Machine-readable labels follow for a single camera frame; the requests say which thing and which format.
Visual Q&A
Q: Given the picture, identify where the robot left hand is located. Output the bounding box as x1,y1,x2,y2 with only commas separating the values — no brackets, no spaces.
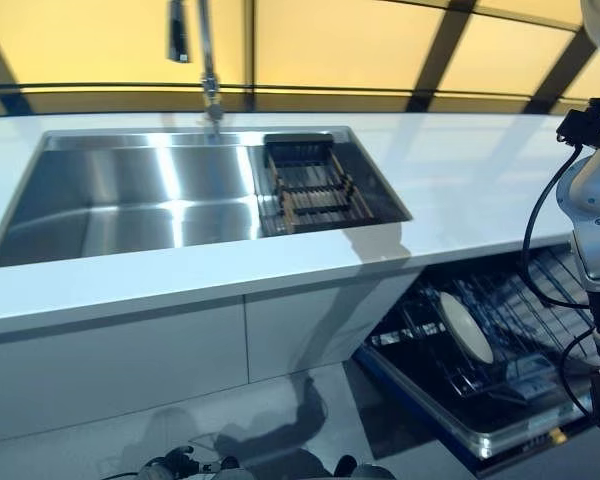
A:
143,444,231,480

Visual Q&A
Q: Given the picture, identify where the open dishwasher with rack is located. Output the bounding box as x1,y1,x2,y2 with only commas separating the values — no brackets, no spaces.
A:
354,343,597,461

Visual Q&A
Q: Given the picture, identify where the white cabinet door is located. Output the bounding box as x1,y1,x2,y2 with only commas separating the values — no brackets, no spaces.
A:
243,269,422,386
0,293,250,447

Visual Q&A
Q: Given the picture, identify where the black robot right foot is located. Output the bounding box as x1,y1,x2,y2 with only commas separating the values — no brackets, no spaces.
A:
334,453,360,480

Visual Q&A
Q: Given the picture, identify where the grey robot right leg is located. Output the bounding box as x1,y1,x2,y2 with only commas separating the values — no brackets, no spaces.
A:
352,463,392,480

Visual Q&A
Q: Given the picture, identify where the stainless steel sink basin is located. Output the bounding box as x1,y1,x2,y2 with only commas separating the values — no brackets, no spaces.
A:
0,124,415,270

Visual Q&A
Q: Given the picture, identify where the black dish drying rack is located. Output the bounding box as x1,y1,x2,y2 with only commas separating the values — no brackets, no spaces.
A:
262,132,375,236

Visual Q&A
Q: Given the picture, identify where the chrome pull-down kitchen faucet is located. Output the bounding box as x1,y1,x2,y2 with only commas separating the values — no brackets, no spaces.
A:
166,0,225,123

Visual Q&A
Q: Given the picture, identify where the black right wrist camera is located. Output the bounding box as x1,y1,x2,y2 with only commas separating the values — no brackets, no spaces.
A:
554,97,600,147

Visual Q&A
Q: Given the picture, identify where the dishwasher upper wire rack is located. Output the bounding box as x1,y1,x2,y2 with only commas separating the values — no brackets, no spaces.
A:
522,244,597,362

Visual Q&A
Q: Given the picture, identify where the dark window frame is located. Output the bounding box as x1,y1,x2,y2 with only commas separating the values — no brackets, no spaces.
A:
0,0,600,120

